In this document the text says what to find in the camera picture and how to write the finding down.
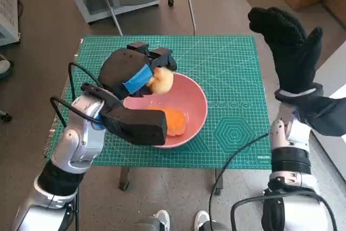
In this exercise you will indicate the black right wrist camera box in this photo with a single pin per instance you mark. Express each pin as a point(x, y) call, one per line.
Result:
point(324, 117)

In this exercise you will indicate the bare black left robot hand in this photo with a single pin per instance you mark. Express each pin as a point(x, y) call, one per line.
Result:
point(121, 71)

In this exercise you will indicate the pink bowl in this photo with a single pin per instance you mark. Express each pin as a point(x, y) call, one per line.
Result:
point(192, 101)

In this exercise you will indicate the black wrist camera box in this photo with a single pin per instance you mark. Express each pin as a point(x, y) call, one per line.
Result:
point(324, 117)
point(140, 128)

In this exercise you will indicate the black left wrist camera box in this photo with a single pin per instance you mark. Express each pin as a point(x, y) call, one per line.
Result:
point(140, 128)

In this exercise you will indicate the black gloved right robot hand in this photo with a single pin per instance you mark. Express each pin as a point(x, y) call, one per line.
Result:
point(294, 60)

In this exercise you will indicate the green cutting mat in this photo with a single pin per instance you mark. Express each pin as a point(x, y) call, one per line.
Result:
point(211, 52)

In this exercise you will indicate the oblong orange toy bread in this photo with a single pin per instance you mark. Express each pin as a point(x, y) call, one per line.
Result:
point(175, 122)

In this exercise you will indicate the person's shoe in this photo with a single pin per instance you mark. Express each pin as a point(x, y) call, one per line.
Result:
point(5, 70)

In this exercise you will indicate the round toy bread bun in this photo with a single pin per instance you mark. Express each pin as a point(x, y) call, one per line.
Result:
point(162, 82)

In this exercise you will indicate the metal table leg with caster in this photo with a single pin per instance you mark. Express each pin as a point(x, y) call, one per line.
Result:
point(123, 179)
point(218, 183)

